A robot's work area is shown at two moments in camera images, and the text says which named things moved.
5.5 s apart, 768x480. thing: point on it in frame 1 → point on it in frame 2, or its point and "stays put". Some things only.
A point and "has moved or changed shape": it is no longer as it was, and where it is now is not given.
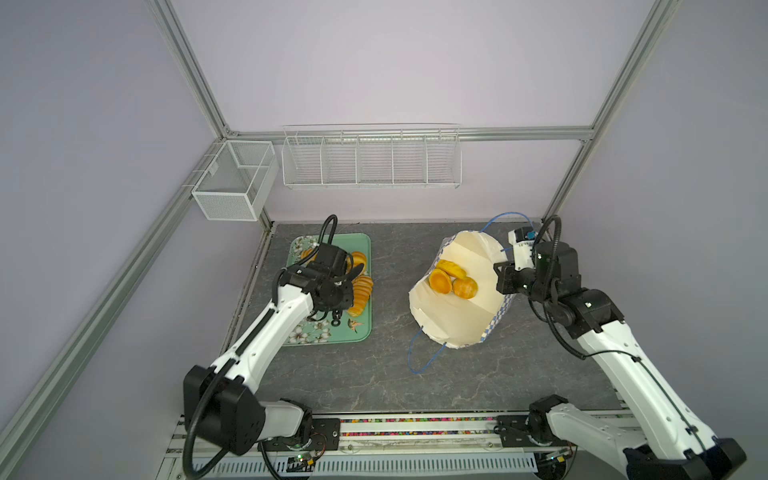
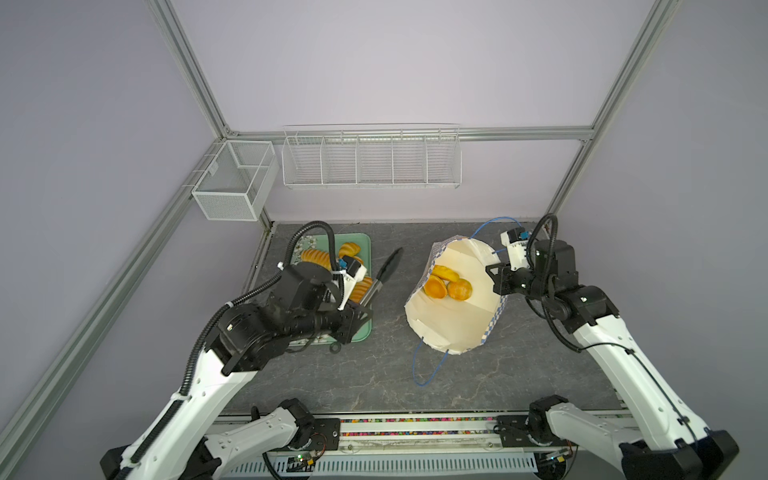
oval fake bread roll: x=451 y=268 has moved or changed shape
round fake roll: x=465 y=287 has moved or changed shape
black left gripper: x=347 y=289 → x=351 y=314
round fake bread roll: x=440 y=281 has moved or changed shape
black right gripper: x=506 y=275 stays put
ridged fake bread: x=362 y=290 stays put
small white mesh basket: x=236 y=185 stays put
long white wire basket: x=372 y=156 stays put
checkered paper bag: x=453 y=321 has moved or changed shape
